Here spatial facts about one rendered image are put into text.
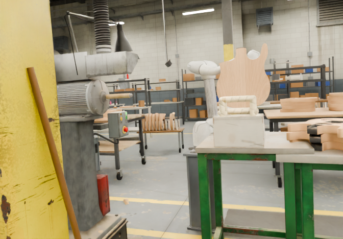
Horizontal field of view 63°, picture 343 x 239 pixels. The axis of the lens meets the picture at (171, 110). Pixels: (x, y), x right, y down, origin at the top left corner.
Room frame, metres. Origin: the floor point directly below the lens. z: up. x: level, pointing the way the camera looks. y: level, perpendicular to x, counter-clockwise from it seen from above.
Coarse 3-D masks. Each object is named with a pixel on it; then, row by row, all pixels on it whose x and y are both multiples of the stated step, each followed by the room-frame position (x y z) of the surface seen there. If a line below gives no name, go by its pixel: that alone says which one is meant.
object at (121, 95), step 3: (120, 93) 1.96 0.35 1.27; (123, 93) 1.95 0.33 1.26; (126, 93) 1.94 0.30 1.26; (129, 93) 1.94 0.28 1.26; (108, 96) 1.97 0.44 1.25; (111, 96) 1.97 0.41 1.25; (114, 96) 1.96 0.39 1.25; (117, 96) 1.95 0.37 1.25; (120, 96) 1.95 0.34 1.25; (123, 96) 1.94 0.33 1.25; (126, 96) 1.93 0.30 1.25
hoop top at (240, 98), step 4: (240, 96) 1.55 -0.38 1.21; (244, 96) 1.54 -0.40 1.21; (248, 96) 1.53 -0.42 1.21; (252, 96) 1.52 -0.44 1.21; (224, 100) 1.56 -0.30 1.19; (228, 100) 1.56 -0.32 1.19; (232, 100) 1.55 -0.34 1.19; (236, 100) 1.54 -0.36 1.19; (240, 100) 1.53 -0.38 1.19; (244, 100) 1.53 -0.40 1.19; (248, 100) 1.52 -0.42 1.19
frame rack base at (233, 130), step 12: (216, 120) 1.57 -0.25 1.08; (228, 120) 1.55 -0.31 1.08; (240, 120) 1.53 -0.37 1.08; (252, 120) 1.50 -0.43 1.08; (216, 132) 1.57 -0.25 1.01; (228, 132) 1.55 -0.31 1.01; (240, 132) 1.53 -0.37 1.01; (252, 132) 1.51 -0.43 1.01; (216, 144) 1.57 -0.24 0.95; (228, 144) 1.55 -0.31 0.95; (240, 144) 1.53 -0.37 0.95; (252, 144) 1.51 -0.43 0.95
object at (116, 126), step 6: (108, 114) 2.21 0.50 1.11; (114, 114) 2.19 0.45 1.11; (108, 120) 2.21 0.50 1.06; (114, 120) 2.19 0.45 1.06; (120, 120) 2.20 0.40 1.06; (126, 120) 2.30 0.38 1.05; (108, 126) 2.21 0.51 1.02; (114, 126) 2.20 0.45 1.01; (120, 126) 2.20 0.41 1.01; (126, 126) 2.30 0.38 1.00; (114, 132) 2.20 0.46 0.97; (120, 132) 2.20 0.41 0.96; (126, 132) 2.29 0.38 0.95
